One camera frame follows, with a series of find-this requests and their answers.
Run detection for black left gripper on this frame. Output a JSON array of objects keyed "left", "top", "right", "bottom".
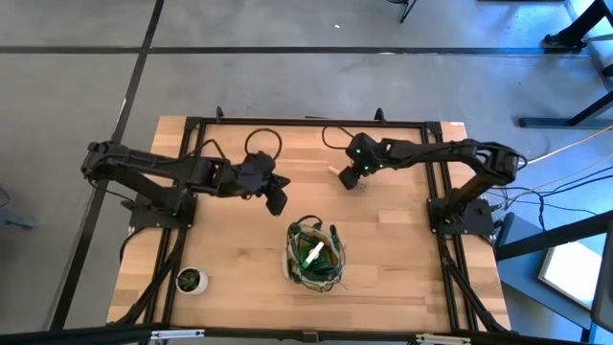
[{"left": 233, "top": 150, "right": 292, "bottom": 199}]

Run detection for white plastic stick tool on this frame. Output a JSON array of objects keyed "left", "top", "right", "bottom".
[{"left": 300, "top": 241, "right": 327, "bottom": 270}]

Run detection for cream canvas garden bag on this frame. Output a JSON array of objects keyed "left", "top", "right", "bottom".
[{"left": 283, "top": 214, "right": 348, "bottom": 293}]

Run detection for small succulent white pot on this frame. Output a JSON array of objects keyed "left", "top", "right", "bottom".
[{"left": 174, "top": 265, "right": 210, "bottom": 296}]

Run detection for black tripod leg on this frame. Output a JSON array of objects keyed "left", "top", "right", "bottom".
[{"left": 398, "top": 0, "right": 419, "bottom": 24}]

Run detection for silver aluminium bar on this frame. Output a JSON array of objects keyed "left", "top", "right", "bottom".
[
  {"left": 149, "top": 328, "right": 206, "bottom": 341},
  {"left": 415, "top": 333, "right": 472, "bottom": 345}
]

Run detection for black gantry crossbar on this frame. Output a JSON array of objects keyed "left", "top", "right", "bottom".
[{"left": 0, "top": 324, "right": 613, "bottom": 345}]

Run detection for person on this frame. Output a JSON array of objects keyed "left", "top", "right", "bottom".
[{"left": 542, "top": 0, "right": 613, "bottom": 51}]

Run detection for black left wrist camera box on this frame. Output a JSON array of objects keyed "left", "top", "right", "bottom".
[{"left": 264, "top": 183, "right": 289, "bottom": 218}]

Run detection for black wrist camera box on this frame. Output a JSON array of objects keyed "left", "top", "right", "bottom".
[
  {"left": 337, "top": 165, "right": 362, "bottom": 192},
  {"left": 264, "top": 183, "right": 289, "bottom": 218}
]

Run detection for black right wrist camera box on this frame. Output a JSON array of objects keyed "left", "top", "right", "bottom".
[{"left": 337, "top": 165, "right": 362, "bottom": 192}]

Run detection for black camera cable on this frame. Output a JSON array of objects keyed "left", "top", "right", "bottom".
[
  {"left": 320, "top": 125, "right": 356, "bottom": 151},
  {"left": 191, "top": 126, "right": 284, "bottom": 162}
]

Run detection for black table frame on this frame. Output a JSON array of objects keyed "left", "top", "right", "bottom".
[{"left": 107, "top": 105, "right": 511, "bottom": 336}]

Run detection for black power cable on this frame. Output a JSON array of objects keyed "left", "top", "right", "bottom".
[{"left": 483, "top": 165, "right": 613, "bottom": 218}]

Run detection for blue metal desk frame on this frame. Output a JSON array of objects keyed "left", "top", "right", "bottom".
[{"left": 518, "top": 61, "right": 613, "bottom": 130}]

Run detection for yellow extension cable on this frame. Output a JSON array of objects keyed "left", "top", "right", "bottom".
[{"left": 526, "top": 125, "right": 613, "bottom": 167}]

